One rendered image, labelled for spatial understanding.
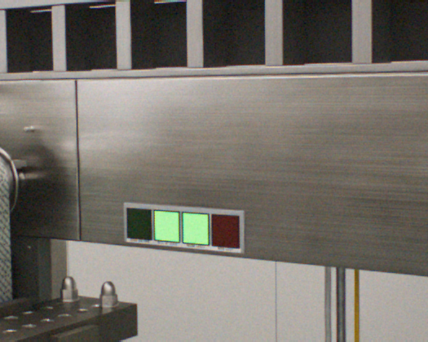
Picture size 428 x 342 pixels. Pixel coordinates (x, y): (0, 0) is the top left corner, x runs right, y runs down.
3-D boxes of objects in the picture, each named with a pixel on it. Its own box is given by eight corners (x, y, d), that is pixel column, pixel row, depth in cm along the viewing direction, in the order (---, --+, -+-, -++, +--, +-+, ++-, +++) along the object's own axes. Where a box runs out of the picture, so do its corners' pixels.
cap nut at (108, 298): (94, 305, 185) (94, 282, 185) (107, 302, 188) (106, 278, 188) (110, 308, 183) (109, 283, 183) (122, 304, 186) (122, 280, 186)
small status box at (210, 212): (123, 242, 182) (122, 203, 181) (125, 241, 183) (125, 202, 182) (243, 253, 168) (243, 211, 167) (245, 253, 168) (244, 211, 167)
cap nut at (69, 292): (55, 300, 191) (55, 276, 191) (68, 296, 194) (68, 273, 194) (70, 302, 189) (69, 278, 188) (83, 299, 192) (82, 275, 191)
